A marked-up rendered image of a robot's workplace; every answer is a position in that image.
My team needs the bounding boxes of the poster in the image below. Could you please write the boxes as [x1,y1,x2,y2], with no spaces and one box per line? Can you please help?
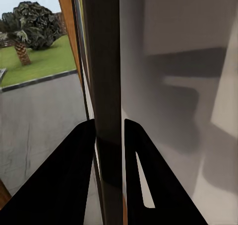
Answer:
[71,0,123,225]

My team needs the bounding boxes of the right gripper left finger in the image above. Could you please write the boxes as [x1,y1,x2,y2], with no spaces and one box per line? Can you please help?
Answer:
[0,119,96,225]

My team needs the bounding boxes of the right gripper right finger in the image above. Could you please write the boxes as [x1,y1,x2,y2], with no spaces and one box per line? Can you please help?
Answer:
[124,119,208,225]

